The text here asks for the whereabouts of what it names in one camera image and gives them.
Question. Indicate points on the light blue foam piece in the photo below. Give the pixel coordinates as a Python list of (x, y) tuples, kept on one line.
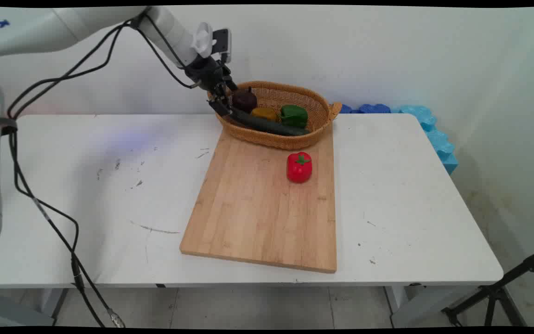
[(434, 134)]

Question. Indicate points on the yellow toy pepper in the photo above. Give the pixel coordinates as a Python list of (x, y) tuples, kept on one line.
[(265, 114)]

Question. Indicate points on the white table leg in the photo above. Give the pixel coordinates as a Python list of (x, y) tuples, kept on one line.
[(415, 306), (21, 308)]

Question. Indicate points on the red toy pepper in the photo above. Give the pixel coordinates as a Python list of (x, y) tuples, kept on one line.
[(299, 168)]

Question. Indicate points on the green toy pepper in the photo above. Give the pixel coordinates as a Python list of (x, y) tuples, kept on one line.
[(294, 116)]

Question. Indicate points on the woven wicker basket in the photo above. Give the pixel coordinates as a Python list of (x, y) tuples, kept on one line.
[(271, 139)]

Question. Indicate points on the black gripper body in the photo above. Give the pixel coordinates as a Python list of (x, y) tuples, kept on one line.
[(206, 72)]

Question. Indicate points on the black tripod stand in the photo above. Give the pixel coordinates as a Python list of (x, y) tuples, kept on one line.
[(494, 292)]

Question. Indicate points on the wooden cutting board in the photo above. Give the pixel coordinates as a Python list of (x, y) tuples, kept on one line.
[(262, 208)]

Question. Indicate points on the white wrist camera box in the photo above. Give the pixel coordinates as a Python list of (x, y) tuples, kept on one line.
[(211, 41)]

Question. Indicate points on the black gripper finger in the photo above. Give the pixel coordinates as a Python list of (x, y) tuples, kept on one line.
[(230, 84), (218, 106)]

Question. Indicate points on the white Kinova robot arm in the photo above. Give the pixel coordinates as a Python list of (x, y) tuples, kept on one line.
[(63, 25)]

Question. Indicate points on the dark blue foam piece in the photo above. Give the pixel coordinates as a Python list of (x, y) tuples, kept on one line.
[(369, 109)]

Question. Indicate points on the dark purple toy fruit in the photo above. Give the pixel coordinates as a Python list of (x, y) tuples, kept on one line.
[(244, 100)]

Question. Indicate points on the dark green cucumber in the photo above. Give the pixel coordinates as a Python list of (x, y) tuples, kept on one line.
[(271, 125)]

